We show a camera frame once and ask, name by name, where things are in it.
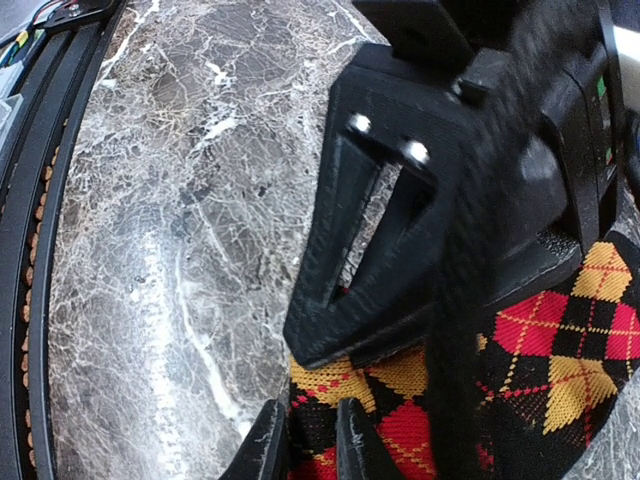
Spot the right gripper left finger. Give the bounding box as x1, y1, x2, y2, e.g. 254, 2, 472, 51
220, 399, 288, 480

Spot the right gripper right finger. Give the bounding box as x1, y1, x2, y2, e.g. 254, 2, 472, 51
336, 398, 400, 479

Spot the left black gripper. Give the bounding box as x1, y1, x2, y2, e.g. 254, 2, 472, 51
283, 1, 616, 369

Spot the argyle red orange black sock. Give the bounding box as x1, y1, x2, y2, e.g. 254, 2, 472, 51
288, 231, 639, 479

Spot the black front rail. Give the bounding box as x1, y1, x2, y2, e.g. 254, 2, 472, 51
1, 1, 126, 479

